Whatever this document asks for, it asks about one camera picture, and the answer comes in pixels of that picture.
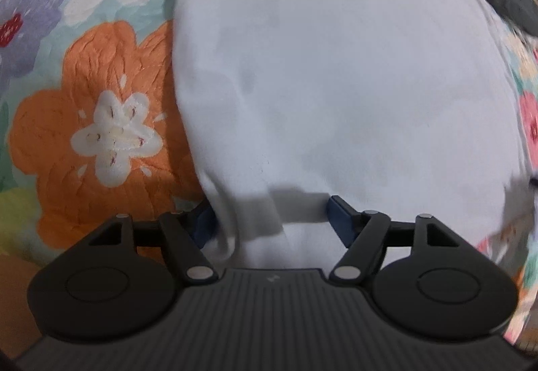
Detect white long-sleeve shirt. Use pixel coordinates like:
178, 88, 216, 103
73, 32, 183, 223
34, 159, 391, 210
171, 0, 532, 271

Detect person's leg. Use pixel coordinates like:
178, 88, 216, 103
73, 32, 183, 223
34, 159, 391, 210
0, 255, 45, 357

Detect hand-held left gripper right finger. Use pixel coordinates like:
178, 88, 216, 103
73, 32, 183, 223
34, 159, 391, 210
328, 195, 463, 284

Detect floral quilt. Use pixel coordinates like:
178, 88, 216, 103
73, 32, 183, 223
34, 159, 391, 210
0, 0, 538, 348

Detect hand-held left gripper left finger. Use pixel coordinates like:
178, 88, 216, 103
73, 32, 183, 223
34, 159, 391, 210
88, 203, 219, 284

